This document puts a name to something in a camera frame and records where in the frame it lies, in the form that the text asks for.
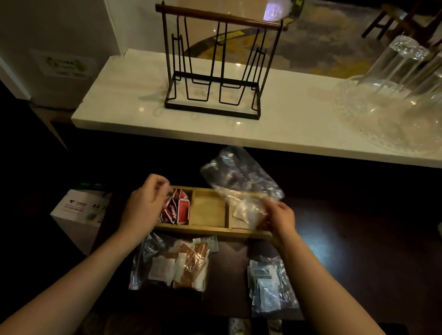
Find small white sachet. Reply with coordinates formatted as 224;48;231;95
228;317;253;335

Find person's right forearm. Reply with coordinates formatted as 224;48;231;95
272;231;422;335

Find clear plastic bag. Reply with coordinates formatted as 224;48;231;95
196;144;288;232

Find wooden chair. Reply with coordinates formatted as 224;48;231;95
361;0;442;49

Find white sachets in tray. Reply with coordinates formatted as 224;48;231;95
232;201;257;230

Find black wire cup rack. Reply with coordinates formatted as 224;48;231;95
147;0;290;122

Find wooden compartment tray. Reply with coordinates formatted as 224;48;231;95
154;184;277;240

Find clear glass tray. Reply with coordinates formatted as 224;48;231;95
329;73;442;157

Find plastic bag of brown sachets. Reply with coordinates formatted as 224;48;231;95
128;230;220;297

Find pile of red sachets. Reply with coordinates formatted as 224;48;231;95
159;187;192;226

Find person's right hand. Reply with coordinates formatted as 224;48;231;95
259;198;300;252

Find white marble counter shelf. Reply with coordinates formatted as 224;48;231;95
69;45;442;170

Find white cardboard box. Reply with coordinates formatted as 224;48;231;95
47;187;113;258

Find clear drinking glass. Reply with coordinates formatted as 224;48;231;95
409;44;442;115
359;32;432;99

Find person's left forearm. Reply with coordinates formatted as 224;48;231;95
0;218;142;335

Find plastic bag of blue-grey sachets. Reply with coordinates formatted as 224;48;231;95
243;254;304;319

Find patterned carpet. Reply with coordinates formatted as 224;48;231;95
183;0;410;83

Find person's left hand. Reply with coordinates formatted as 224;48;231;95
118;171;174;242

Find white wall sticker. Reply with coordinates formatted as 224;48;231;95
29;49;99;81

